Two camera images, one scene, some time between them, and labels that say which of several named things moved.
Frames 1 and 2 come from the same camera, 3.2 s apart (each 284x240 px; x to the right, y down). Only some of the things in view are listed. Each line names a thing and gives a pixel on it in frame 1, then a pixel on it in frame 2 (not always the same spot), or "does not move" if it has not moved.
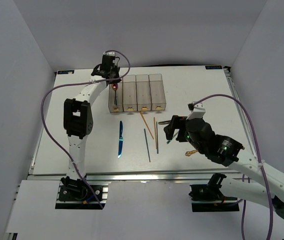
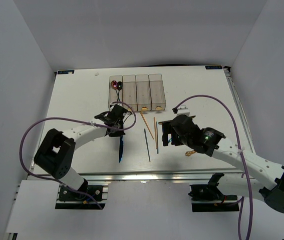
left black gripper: (115, 69) → (116, 134)
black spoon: (115, 89) → (119, 86)
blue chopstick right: (157, 140) does not move
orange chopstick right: (155, 132) does not move
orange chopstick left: (146, 124) does not move
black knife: (164, 122) does not move
